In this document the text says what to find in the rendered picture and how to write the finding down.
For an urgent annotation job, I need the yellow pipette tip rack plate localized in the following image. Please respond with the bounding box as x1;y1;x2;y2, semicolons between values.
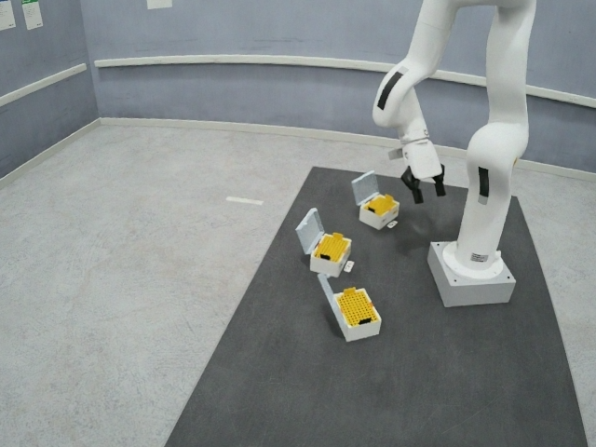
336;288;378;327
314;233;349;263
363;195;398;216

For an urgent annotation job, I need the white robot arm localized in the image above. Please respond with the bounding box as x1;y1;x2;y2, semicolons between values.
373;0;536;281

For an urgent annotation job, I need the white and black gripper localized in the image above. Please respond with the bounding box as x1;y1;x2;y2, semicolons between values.
400;140;446;204

